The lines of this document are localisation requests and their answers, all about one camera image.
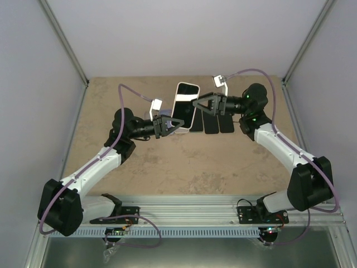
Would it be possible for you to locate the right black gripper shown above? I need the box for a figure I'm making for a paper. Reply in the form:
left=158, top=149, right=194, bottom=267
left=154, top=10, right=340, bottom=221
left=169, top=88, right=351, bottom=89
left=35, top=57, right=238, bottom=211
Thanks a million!
left=192, top=92, right=250, bottom=117

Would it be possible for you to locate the aluminium rail frame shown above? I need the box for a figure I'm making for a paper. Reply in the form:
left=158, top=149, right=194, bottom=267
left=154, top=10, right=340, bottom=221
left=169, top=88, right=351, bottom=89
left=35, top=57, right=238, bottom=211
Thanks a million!
left=37, top=80, right=348, bottom=227

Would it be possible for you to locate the blue phone black screen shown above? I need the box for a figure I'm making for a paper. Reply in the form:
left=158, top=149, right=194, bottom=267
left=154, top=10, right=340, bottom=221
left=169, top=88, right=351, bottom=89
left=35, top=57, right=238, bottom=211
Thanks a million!
left=189, top=109, right=204, bottom=133

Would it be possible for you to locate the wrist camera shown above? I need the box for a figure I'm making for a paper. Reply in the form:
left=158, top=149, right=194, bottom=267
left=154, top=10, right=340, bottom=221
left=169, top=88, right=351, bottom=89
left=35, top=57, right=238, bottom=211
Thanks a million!
left=213, top=75, right=228, bottom=96
left=149, top=98, right=162, bottom=121

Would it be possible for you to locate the controller board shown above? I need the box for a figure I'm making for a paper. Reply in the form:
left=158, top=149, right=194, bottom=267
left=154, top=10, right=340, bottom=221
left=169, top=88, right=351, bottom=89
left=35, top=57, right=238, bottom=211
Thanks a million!
left=104, top=226, right=130, bottom=237
left=261, top=226, right=281, bottom=238

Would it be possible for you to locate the clear plastic bag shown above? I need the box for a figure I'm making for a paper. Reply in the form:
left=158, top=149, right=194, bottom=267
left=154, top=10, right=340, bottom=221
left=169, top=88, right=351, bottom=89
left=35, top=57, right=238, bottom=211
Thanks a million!
left=103, top=244, right=117, bottom=264

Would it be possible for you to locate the white case of front phone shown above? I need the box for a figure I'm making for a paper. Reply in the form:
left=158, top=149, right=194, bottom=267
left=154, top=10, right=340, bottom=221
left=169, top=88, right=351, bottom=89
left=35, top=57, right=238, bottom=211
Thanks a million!
left=144, top=112, right=151, bottom=120

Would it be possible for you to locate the aluminium corner post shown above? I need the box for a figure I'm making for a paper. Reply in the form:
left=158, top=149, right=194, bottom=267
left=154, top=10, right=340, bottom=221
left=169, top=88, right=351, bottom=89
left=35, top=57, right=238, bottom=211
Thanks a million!
left=282, top=0, right=337, bottom=86
left=37, top=0, right=89, bottom=87

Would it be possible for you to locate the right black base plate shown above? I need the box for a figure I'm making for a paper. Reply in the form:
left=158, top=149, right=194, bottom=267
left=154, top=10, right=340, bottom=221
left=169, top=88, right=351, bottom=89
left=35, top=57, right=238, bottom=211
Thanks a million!
left=237, top=206, right=290, bottom=224

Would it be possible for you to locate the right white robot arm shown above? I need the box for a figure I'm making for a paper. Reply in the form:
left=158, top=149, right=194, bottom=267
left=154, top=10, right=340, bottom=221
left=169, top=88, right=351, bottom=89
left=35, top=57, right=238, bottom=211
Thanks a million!
left=193, top=83, right=334, bottom=223

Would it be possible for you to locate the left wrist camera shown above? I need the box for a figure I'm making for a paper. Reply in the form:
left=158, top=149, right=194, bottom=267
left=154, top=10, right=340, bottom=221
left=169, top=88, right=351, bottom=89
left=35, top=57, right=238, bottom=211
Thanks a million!
left=149, top=98, right=162, bottom=121

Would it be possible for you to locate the right aluminium corner post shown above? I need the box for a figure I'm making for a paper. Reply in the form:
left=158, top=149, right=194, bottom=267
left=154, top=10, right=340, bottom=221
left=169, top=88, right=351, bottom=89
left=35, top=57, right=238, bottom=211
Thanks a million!
left=282, top=0, right=337, bottom=86

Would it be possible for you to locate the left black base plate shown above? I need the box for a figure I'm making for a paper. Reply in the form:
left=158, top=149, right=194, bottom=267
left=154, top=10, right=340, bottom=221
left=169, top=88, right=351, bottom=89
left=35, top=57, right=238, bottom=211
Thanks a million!
left=89, top=205, right=140, bottom=224

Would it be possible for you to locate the left controller board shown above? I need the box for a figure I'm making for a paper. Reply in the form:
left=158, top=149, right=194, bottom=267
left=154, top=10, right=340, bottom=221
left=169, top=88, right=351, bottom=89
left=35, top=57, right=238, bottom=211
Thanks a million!
left=104, top=226, right=130, bottom=237

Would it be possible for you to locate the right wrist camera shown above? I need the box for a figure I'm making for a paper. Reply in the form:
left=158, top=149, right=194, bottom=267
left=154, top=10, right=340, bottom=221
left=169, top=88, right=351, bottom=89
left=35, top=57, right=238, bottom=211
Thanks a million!
left=213, top=75, right=228, bottom=96

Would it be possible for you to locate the right controller board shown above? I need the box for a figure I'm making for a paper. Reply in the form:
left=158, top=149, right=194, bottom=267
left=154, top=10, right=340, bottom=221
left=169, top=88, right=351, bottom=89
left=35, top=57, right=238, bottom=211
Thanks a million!
left=261, top=226, right=281, bottom=238

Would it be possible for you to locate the slotted cable duct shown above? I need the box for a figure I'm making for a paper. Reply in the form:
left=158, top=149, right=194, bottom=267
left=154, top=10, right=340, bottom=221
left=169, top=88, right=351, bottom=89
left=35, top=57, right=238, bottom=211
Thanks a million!
left=49, top=226, right=264, bottom=238

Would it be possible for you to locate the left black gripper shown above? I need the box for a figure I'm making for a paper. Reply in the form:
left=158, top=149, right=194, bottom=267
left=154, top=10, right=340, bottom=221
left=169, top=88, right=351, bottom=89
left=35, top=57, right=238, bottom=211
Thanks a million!
left=128, top=114, right=184, bottom=140

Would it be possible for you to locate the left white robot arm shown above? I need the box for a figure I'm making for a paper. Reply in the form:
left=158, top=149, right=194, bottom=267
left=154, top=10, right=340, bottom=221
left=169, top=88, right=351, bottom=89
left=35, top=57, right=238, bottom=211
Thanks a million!
left=37, top=108, right=184, bottom=236

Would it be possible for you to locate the left aluminium corner post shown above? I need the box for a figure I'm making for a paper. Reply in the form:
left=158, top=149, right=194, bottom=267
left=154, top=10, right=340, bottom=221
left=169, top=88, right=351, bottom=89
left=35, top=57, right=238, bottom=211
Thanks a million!
left=37, top=0, right=89, bottom=87

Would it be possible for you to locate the lavender phone case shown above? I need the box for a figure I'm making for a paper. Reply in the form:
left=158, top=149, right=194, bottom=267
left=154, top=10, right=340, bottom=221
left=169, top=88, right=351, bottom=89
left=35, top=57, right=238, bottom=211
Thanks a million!
left=159, top=109, right=172, bottom=117

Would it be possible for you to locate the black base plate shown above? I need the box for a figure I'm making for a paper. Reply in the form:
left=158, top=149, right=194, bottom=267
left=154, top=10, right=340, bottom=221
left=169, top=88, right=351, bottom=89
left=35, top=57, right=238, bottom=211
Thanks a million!
left=89, top=205, right=140, bottom=224
left=237, top=206, right=290, bottom=224

